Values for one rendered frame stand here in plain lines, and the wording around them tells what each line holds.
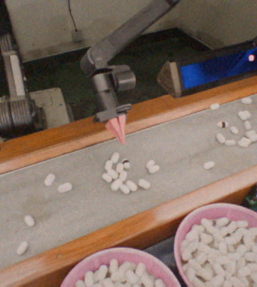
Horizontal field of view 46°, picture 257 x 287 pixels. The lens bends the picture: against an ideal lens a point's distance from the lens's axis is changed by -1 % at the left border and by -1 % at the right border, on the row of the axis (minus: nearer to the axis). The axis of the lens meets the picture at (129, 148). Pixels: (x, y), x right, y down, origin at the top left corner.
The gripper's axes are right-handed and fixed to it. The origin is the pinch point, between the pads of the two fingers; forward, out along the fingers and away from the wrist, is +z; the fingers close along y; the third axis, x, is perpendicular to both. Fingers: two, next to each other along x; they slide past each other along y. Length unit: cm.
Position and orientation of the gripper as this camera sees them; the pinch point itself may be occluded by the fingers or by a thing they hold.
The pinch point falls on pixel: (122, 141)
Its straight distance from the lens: 84.2
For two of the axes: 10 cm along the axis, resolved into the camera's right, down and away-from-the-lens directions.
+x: -2.7, 1.8, 9.5
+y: 9.0, -3.1, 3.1
